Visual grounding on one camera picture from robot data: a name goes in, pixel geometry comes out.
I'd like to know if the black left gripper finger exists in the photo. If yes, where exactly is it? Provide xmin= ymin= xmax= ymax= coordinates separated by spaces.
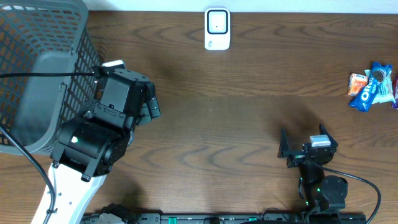
xmin=146 ymin=82 xmax=155 ymax=100
xmin=138 ymin=97 xmax=160 ymax=125

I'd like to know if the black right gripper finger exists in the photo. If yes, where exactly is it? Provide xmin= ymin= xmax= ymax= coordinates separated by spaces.
xmin=319 ymin=124 xmax=330 ymax=136
xmin=277 ymin=129 xmax=290 ymax=158

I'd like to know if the blue Oreo cookie pack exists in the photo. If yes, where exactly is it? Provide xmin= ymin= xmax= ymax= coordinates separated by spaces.
xmin=349 ymin=62 xmax=393 ymax=112

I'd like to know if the small orange snack box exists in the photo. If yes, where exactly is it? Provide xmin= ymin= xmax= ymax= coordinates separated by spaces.
xmin=348 ymin=73 xmax=368 ymax=96

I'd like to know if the red purple snack packet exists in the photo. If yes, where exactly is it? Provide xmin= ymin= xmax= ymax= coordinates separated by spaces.
xmin=391 ymin=75 xmax=398 ymax=110

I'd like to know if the teal green snack packet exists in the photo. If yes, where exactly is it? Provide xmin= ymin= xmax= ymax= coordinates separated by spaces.
xmin=373 ymin=71 xmax=396 ymax=104

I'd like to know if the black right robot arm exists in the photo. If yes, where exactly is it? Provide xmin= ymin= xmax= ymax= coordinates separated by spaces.
xmin=277 ymin=124 xmax=348 ymax=213

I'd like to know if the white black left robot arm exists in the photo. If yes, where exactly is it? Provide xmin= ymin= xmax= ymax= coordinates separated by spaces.
xmin=32 ymin=68 xmax=160 ymax=223

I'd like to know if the grey plastic mesh basket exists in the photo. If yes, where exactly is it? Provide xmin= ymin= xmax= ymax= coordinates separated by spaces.
xmin=1 ymin=0 xmax=100 ymax=155

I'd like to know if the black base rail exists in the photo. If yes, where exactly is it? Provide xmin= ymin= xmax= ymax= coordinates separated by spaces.
xmin=80 ymin=203 xmax=366 ymax=224

